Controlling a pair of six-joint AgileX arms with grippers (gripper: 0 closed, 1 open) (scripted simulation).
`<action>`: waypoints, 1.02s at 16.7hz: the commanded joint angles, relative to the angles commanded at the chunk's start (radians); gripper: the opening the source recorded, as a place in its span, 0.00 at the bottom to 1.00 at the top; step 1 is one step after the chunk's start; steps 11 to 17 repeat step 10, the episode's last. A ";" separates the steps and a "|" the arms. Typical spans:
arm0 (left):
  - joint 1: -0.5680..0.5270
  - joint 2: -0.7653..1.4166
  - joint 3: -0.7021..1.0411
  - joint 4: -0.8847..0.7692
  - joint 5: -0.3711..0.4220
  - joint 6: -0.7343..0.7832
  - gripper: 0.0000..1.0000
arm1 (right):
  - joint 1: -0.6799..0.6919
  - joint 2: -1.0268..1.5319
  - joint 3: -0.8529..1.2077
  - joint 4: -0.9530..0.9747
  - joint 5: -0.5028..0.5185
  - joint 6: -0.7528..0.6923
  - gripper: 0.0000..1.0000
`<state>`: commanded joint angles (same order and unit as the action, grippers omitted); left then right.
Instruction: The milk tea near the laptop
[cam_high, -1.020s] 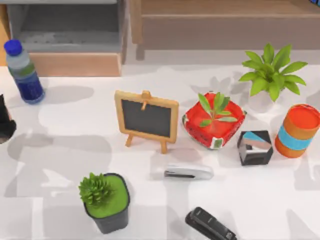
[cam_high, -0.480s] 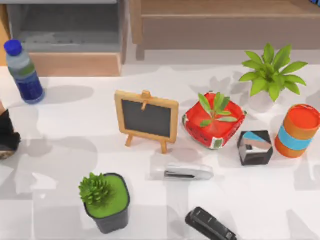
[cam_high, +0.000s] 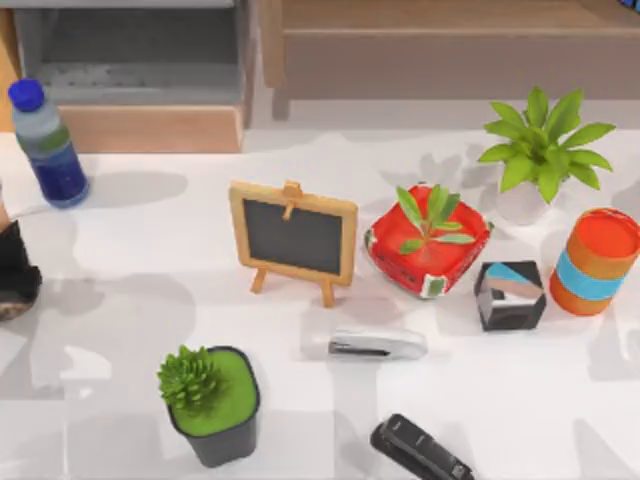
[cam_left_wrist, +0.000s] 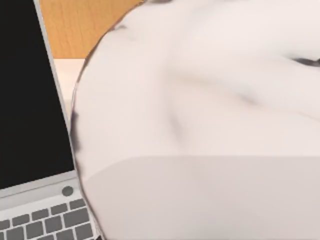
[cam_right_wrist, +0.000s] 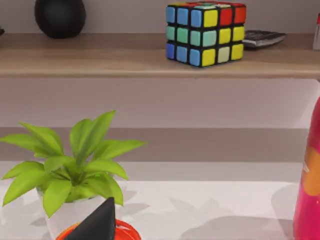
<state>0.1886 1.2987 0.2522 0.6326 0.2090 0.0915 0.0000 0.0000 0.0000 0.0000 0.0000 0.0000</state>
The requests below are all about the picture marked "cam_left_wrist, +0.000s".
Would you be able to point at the wooden cupboard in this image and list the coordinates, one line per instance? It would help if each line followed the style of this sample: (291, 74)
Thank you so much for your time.
(75, 27)

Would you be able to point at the white computer mouse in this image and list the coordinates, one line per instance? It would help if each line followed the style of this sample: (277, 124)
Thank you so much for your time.
(200, 112)

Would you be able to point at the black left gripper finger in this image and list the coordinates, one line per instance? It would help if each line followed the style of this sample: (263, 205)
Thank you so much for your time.
(99, 237)

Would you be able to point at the silver laptop with black screen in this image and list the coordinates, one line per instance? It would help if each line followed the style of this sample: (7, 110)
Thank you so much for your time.
(30, 100)

